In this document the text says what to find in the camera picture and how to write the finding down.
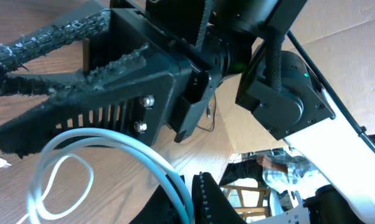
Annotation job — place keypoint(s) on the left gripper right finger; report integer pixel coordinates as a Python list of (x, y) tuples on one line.
[(210, 204)]

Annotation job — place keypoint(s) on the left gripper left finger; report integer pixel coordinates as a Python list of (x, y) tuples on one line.
[(158, 210)]

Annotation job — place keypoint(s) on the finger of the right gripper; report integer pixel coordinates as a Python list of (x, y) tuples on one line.
[(132, 95), (16, 55)]

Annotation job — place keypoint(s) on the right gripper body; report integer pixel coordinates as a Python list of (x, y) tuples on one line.
[(130, 30)]

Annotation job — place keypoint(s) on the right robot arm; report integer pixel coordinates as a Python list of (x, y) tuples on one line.
[(280, 85)]

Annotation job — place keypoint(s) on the wooden background furniture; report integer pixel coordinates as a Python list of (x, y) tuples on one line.
[(248, 201)]

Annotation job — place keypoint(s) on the person in plaid shirt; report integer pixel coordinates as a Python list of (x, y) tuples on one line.
[(283, 173)]

